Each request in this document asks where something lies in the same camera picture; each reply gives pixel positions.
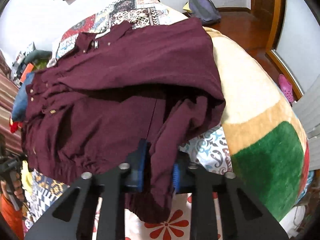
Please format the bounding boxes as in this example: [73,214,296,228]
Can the person's left forearm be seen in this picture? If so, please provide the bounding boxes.
[0,194,25,239]

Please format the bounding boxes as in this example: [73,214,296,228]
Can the yellow garment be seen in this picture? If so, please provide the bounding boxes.
[21,160,33,193]

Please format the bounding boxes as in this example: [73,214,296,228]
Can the striped brown curtain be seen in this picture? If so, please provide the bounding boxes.
[0,51,23,153]

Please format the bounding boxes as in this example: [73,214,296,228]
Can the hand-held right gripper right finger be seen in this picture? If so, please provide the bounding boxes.
[171,152,291,240]

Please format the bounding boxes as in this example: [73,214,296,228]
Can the grey backpack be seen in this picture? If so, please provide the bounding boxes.
[187,0,222,25]

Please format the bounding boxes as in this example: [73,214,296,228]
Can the patchwork quilt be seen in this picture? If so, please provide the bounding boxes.
[24,0,233,230]

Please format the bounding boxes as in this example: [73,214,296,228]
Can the grey neck pillow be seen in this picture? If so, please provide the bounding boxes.
[24,50,52,63]

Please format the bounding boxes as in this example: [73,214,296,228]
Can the blue jeans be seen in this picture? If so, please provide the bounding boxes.
[11,72,35,122]

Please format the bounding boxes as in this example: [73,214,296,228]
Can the pile of papers and boxes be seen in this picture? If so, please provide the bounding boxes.
[11,42,35,79]

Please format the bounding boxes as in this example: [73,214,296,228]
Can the person's left hand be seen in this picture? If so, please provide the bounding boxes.
[1,177,25,201]

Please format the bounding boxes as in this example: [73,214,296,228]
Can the floral bed sheet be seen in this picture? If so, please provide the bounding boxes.
[92,194,223,240]

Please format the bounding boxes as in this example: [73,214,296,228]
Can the maroon button shirt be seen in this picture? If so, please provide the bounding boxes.
[21,17,227,224]

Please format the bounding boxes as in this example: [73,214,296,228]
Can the wooden door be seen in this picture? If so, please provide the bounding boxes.
[249,0,278,47]

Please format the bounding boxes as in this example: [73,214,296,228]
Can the pink clog shoe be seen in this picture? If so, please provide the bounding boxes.
[278,74,295,103]

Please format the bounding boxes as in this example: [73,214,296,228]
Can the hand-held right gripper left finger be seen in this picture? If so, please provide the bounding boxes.
[24,139,152,240]

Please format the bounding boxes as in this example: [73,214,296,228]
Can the orange box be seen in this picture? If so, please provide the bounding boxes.
[21,63,33,82]

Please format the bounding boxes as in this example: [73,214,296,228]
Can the beige and green plush blanket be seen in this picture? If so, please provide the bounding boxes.
[202,26,311,223]

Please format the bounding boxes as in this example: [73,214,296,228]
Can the grey slatted panel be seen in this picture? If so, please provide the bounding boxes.
[292,79,320,141]

